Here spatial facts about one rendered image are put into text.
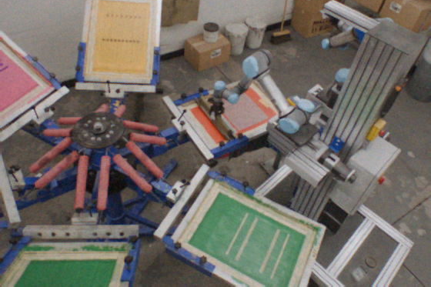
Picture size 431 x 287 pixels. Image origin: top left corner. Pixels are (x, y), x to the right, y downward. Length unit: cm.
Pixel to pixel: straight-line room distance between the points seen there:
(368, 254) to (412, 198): 105
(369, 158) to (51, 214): 263
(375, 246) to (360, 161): 114
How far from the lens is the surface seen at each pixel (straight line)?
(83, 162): 226
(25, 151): 412
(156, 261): 326
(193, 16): 475
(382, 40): 208
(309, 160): 244
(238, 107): 297
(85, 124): 236
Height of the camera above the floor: 299
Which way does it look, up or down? 44 degrees down
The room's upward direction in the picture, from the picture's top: 9 degrees clockwise
